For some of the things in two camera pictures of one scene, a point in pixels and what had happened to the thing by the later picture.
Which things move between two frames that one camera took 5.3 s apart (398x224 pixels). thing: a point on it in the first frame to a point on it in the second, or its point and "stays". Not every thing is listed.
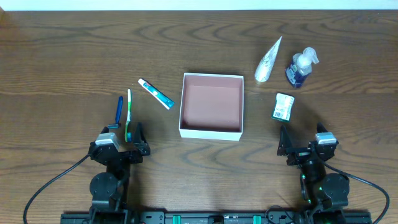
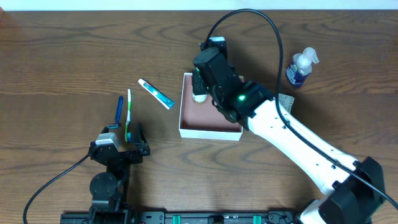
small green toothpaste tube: (155, 94) stays
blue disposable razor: (116, 126) stays
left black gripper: (123, 154) stays
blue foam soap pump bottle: (301, 66) stays
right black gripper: (301, 151) to (199, 84)
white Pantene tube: (266, 63) to (199, 98)
